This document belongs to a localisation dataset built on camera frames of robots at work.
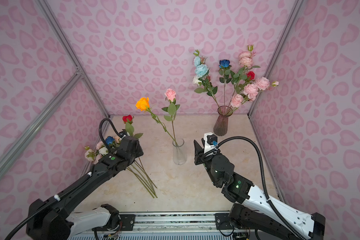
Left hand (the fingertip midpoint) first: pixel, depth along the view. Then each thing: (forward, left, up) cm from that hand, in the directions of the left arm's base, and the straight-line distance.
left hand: (139, 144), depth 82 cm
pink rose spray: (+18, -54, +15) cm, 59 cm away
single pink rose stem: (+9, -19, +18) cm, 28 cm away
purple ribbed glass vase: (+19, -50, -9) cm, 54 cm away
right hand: (-8, -30, +16) cm, 35 cm away
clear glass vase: (-2, -22, -10) cm, 24 cm away
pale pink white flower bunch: (+3, +35, -15) cm, 38 cm away
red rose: (+13, +7, +6) cm, 16 cm away
